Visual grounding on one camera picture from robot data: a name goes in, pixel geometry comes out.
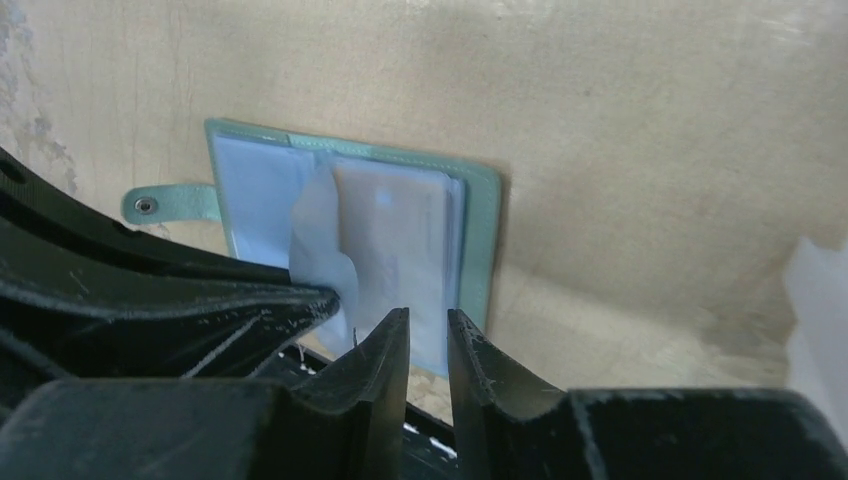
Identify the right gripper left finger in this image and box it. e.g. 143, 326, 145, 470
1, 308, 410, 479

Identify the teal card holder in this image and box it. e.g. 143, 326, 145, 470
121, 119, 501, 376

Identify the white plastic bin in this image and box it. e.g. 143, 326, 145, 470
783, 237, 847, 444

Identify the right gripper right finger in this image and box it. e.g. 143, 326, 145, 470
447, 310, 847, 479

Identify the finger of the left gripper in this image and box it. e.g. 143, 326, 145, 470
1, 150, 291, 285
1, 221, 340, 417

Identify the beige card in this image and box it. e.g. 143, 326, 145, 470
333, 161, 464, 335

